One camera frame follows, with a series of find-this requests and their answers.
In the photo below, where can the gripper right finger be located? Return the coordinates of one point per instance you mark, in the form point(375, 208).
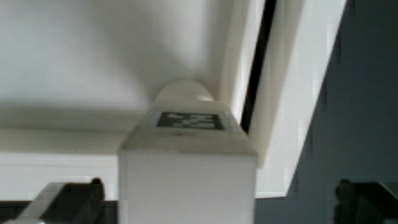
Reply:
point(366, 203)

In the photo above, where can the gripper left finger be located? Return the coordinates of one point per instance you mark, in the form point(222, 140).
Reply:
point(66, 204)

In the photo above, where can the white leg with tag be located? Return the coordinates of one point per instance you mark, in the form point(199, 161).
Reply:
point(187, 163)

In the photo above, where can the white square tabletop tray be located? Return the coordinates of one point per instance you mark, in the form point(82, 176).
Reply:
point(91, 53)

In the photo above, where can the white U-shaped fence wall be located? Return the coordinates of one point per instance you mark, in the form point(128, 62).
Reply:
point(299, 48)

